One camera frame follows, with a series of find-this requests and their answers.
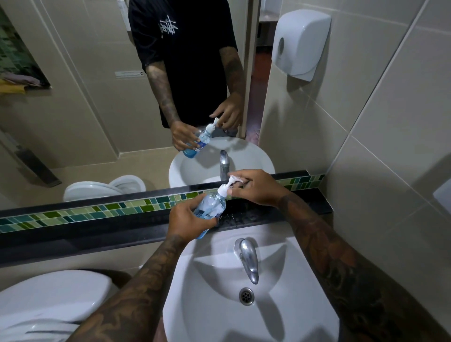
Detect person's right hand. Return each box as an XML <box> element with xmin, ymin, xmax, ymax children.
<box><xmin>227</xmin><ymin>169</ymin><xmax>292</xmax><ymax>209</ymax></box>

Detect person's left hand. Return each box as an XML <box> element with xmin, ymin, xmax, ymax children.
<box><xmin>166</xmin><ymin>193</ymin><xmax>220</xmax><ymax>244</ymax></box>

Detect blue soap pump bottle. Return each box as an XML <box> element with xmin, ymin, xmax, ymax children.
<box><xmin>192</xmin><ymin>174</ymin><xmax>248</xmax><ymax>241</ymax></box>

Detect person's left forearm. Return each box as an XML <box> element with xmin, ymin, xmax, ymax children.
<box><xmin>66</xmin><ymin>233</ymin><xmax>194</xmax><ymax>342</ymax></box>

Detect person's right forearm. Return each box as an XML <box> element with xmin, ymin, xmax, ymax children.
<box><xmin>276</xmin><ymin>192</ymin><xmax>451</xmax><ymax>342</ymax></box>

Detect chrome faucet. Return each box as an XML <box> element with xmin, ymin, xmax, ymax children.
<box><xmin>233</xmin><ymin>238</ymin><xmax>260</xmax><ymax>285</ymax></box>

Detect white ceramic sink basin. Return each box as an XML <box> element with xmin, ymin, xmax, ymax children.
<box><xmin>163</xmin><ymin>221</ymin><xmax>341</xmax><ymax>342</ymax></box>

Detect metal sink drain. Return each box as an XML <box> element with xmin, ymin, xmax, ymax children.
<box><xmin>238</xmin><ymin>287</ymin><xmax>255</xmax><ymax>306</ymax></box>

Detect green mosaic tile strip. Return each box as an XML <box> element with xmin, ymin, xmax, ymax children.
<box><xmin>0</xmin><ymin>173</ymin><xmax>326</xmax><ymax>234</ymax></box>

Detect black stone ledge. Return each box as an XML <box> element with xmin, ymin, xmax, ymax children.
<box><xmin>0</xmin><ymin>188</ymin><xmax>334</xmax><ymax>267</ymax></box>

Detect white paper towel dispenser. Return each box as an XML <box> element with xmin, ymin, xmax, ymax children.
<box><xmin>271</xmin><ymin>9</ymin><xmax>332</xmax><ymax>82</ymax></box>

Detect white toilet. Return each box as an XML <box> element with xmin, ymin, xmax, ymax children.
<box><xmin>0</xmin><ymin>269</ymin><xmax>122</xmax><ymax>342</ymax></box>

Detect large wall mirror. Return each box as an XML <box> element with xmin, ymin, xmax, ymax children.
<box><xmin>0</xmin><ymin>0</ymin><xmax>428</xmax><ymax>213</ymax></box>

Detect white wall fixture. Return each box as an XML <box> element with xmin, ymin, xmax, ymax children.
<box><xmin>432</xmin><ymin>178</ymin><xmax>451</xmax><ymax>206</ymax></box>

